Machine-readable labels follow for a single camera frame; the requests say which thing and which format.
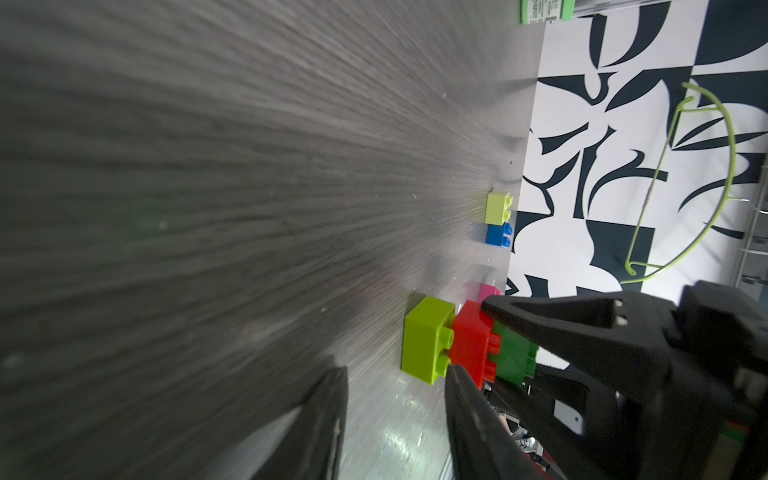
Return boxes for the red lego brick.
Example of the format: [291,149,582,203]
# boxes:
[449,301,502,390]

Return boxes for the lime lego brick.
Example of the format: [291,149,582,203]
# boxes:
[401,296,456,385]

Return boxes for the yellow-green lego brick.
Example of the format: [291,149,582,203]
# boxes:
[484,191,513,226]

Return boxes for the green lego brick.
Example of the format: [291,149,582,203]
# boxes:
[490,322,539,386]

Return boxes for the blue lego brick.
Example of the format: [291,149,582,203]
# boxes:
[485,223,514,250]

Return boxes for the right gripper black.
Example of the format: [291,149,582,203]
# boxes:
[482,281,767,479]

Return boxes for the pink lego brick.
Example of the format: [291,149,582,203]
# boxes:
[477,284,503,303]

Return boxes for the green lidded jar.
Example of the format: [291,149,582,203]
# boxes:
[520,0,576,25]

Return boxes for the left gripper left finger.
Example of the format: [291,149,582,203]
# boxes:
[253,367,349,479]

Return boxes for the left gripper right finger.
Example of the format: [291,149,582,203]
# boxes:
[445,365,545,480]

